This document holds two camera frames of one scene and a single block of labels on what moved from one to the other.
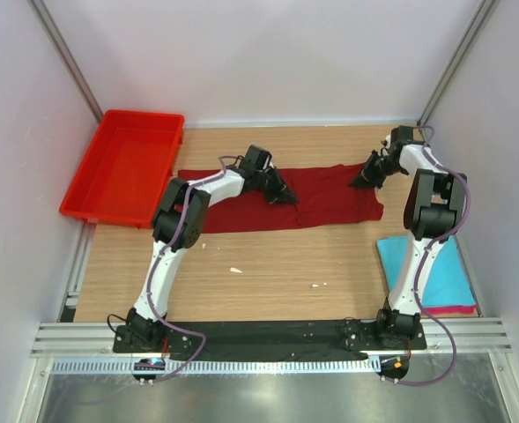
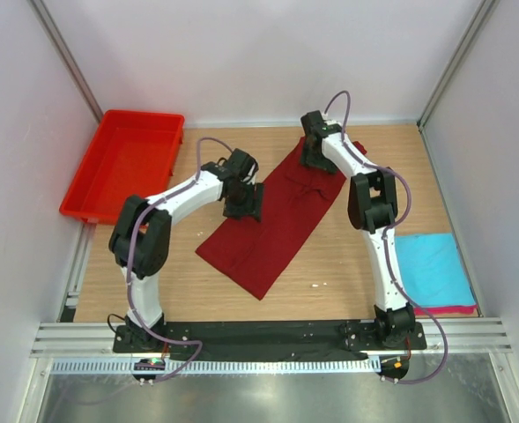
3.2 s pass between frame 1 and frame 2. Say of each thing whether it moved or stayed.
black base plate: stayed
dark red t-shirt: moved
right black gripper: moved
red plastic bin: stayed
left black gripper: moved
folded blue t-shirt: stayed
